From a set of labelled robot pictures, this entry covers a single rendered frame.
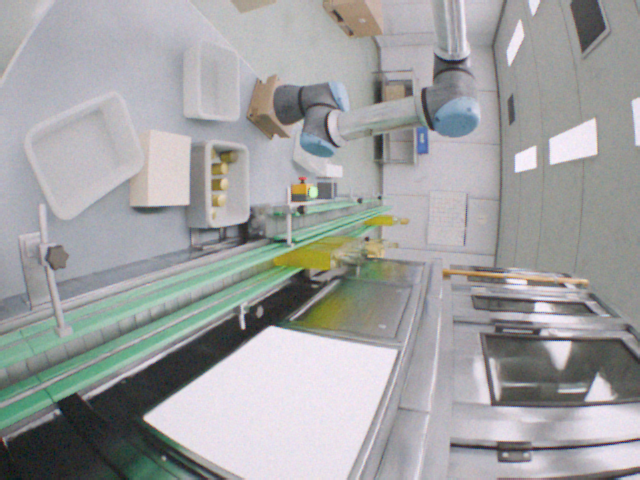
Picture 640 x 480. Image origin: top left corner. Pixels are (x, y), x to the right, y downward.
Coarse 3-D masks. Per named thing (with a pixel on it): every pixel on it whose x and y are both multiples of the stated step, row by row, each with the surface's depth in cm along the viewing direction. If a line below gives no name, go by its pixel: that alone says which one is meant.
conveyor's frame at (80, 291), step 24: (240, 240) 86; (264, 240) 89; (144, 264) 57; (168, 264) 58; (192, 264) 62; (72, 288) 40; (96, 288) 41; (120, 288) 45; (0, 312) 26; (24, 312) 28; (48, 312) 31
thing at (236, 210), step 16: (208, 144) 68; (224, 144) 73; (240, 144) 79; (208, 160) 68; (240, 160) 83; (208, 176) 69; (224, 176) 85; (240, 176) 84; (208, 192) 70; (224, 192) 85; (240, 192) 85; (208, 208) 70; (224, 208) 86; (240, 208) 86; (224, 224) 76
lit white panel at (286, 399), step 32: (256, 352) 59; (288, 352) 60; (320, 352) 60; (352, 352) 60; (384, 352) 59; (224, 384) 48; (256, 384) 48; (288, 384) 49; (320, 384) 49; (352, 384) 49; (384, 384) 48; (160, 416) 37; (192, 416) 38; (224, 416) 39; (256, 416) 40; (288, 416) 41; (320, 416) 41; (352, 416) 41; (192, 448) 32; (224, 448) 33; (256, 448) 33; (288, 448) 34; (320, 448) 34; (352, 448) 34
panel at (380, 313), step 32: (320, 288) 99; (352, 288) 101; (384, 288) 101; (416, 288) 98; (288, 320) 75; (320, 320) 76; (352, 320) 76; (384, 320) 76; (192, 384) 46; (384, 416) 42
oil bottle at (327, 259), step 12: (288, 252) 91; (300, 252) 90; (312, 252) 88; (324, 252) 87; (336, 252) 87; (288, 264) 92; (300, 264) 90; (312, 264) 89; (324, 264) 87; (336, 264) 86
